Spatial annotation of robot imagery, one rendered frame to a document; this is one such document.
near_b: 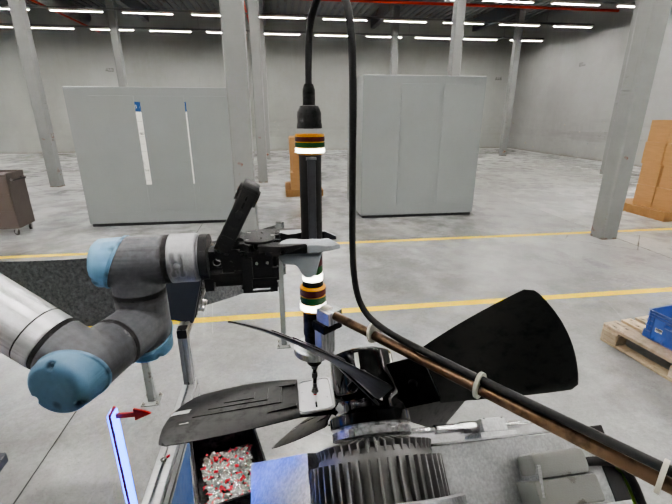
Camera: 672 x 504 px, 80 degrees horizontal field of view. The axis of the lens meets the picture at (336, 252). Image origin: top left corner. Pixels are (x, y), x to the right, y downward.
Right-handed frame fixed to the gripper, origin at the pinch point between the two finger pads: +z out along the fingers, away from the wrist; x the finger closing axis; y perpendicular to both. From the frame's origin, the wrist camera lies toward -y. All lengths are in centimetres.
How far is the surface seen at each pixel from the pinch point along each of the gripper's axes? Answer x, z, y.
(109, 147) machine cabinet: -595, -255, 23
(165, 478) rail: -16, -38, 62
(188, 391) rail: -48, -39, 62
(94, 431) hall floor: -136, -117, 147
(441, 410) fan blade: -11, 27, 46
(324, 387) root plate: -1.6, -1.3, 29.5
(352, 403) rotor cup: 3.5, 3.1, 29.5
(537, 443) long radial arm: 11, 34, 36
